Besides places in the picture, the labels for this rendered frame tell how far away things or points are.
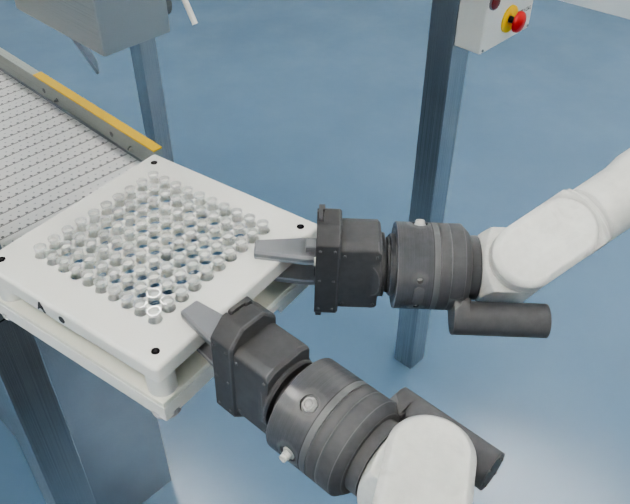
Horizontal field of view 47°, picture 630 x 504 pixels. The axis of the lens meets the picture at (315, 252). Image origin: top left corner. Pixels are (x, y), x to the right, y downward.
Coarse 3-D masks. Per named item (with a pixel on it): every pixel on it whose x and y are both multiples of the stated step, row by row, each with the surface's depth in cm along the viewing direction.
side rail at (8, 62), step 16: (0, 48) 133; (0, 64) 133; (16, 64) 128; (32, 80) 126; (48, 96) 125; (64, 96) 120; (80, 112) 118; (96, 128) 117; (112, 128) 113; (128, 144) 112
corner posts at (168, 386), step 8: (0, 288) 74; (0, 296) 75; (8, 296) 74; (16, 296) 75; (168, 376) 64; (176, 376) 66; (152, 384) 64; (160, 384) 64; (168, 384) 65; (176, 384) 66; (152, 392) 65; (160, 392) 65; (168, 392) 65
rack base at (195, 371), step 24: (288, 288) 76; (0, 312) 77; (24, 312) 74; (48, 336) 72; (72, 336) 71; (96, 360) 69; (120, 360) 69; (192, 360) 69; (120, 384) 68; (144, 384) 66; (192, 384) 67; (168, 408) 66
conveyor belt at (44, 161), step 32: (0, 96) 127; (32, 96) 127; (0, 128) 119; (32, 128) 119; (64, 128) 119; (0, 160) 112; (32, 160) 112; (64, 160) 112; (96, 160) 112; (128, 160) 112; (0, 192) 106; (32, 192) 106; (64, 192) 106; (0, 224) 100; (32, 224) 100
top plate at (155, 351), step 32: (160, 160) 87; (96, 192) 82; (224, 192) 81; (64, 224) 77; (288, 224) 77; (0, 256) 73; (32, 256) 73; (96, 256) 73; (160, 256) 73; (32, 288) 70; (64, 288) 70; (160, 288) 70; (224, 288) 69; (256, 288) 71; (64, 320) 68; (96, 320) 66; (128, 320) 66; (128, 352) 63; (160, 352) 63; (192, 352) 65
